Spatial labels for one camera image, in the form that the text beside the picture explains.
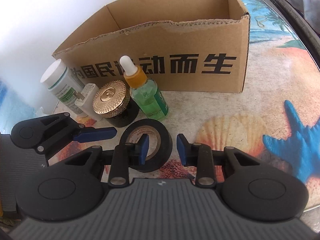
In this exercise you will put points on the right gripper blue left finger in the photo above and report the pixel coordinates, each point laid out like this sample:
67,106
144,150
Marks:
124,155

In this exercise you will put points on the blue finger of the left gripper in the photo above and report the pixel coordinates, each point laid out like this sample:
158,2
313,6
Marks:
90,134

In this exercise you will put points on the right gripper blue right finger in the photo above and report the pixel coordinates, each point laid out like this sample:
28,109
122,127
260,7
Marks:
200,156

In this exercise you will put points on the black electrical tape roll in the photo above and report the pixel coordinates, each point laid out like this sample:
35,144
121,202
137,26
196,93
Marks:
157,148

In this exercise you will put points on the gold lid dark jar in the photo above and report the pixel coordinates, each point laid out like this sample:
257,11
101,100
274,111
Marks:
114,103

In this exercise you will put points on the white supplement bottle green label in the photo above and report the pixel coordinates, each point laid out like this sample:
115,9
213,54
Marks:
63,84

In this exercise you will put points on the green dropper bottle orange collar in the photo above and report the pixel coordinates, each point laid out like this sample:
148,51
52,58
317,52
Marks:
144,91

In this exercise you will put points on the beach print table mat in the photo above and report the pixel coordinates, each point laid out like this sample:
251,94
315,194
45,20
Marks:
276,116

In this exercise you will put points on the large brown cardboard box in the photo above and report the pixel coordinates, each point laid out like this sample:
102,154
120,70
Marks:
184,45

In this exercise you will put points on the tan rubber band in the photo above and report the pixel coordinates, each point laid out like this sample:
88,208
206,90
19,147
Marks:
260,21

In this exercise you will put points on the white usb wall charger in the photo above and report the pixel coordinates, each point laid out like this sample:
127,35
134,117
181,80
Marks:
84,100

